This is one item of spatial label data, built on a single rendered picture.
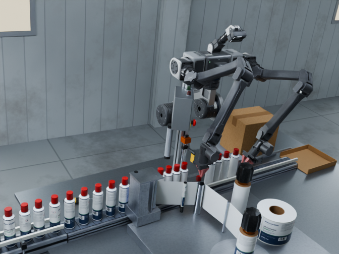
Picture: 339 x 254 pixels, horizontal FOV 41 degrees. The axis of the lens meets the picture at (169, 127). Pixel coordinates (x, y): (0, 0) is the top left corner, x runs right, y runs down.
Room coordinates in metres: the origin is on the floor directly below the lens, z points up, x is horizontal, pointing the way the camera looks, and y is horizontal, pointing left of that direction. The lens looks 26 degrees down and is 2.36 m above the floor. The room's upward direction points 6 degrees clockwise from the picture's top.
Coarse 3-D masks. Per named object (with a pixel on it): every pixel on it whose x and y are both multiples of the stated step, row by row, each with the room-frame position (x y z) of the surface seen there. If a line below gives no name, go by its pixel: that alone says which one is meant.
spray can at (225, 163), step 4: (224, 152) 2.39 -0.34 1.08; (228, 152) 2.39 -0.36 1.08; (224, 156) 2.38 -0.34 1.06; (228, 156) 2.38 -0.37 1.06; (224, 160) 2.37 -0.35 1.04; (228, 160) 2.37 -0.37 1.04; (224, 164) 2.37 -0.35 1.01; (228, 164) 2.37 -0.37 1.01; (224, 168) 2.37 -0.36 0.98; (228, 168) 2.38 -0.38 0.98; (220, 172) 2.38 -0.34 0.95; (224, 172) 2.37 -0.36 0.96; (220, 176) 2.37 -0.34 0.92; (224, 176) 2.37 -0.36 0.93
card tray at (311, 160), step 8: (280, 152) 2.88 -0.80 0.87; (288, 152) 2.93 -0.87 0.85; (296, 152) 2.97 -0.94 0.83; (304, 152) 2.99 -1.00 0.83; (312, 152) 3.00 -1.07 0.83; (320, 152) 2.96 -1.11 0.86; (304, 160) 2.86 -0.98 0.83; (312, 160) 2.87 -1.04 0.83; (320, 160) 2.89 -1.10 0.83; (328, 160) 2.90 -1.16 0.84; (336, 160) 2.85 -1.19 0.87; (304, 168) 2.74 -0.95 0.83; (312, 168) 2.70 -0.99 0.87; (320, 168) 2.75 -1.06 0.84
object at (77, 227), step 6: (270, 162) 2.69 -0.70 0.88; (276, 162) 2.70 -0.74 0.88; (294, 162) 2.73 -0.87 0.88; (258, 168) 2.60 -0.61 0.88; (276, 168) 2.62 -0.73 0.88; (258, 174) 2.52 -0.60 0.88; (234, 180) 2.41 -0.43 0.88; (216, 186) 2.32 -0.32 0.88; (156, 204) 2.08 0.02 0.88; (90, 216) 1.91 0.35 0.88; (102, 216) 1.92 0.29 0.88; (114, 216) 1.93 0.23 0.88; (120, 216) 1.93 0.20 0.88; (90, 222) 1.86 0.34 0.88; (96, 222) 1.86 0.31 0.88; (102, 222) 1.87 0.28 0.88; (78, 228) 1.80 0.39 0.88
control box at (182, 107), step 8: (176, 88) 2.32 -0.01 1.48; (184, 88) 2.34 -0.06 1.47; (176, 96) 2.21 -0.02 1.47; (184, 96) 2.22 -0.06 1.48; (192, 96) 2.23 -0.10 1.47; (176, 104) 2.19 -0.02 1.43; (184, 104) 2.20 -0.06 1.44; (192, 104) 2.20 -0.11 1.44; (176, 112) 2.19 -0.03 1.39; (184, 112) 2.20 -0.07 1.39; (176, 120) 2.19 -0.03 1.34; (184, 120) 2.20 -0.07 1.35; (176, 128) 2.19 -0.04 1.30; (184, 128) 2.20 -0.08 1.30
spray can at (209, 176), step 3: (213, 162) 2.31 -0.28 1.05; (210, 165) 2.30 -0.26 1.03; (213, 165) 2.30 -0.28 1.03; (210, 168) 2.30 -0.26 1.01; (213, 168) 2.31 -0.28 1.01; (207, 171) 2.31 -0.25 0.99; (210, 171) 2.30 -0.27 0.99; (213, 171) 2.31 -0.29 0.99; (207, 174) 2.30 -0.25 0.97; (210, 174) 2.30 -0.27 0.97; (213, 174) 2.32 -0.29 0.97; (204, 177) 2.33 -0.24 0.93; (207, 177) 2.30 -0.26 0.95; (210, 177) 2.30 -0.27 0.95; (204, 180) 2.32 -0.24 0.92; (207, 180) 2.30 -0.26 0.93; (210, 180) 2.30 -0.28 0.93; (204, 183) 2.31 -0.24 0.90; (207, 183) 2.30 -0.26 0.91
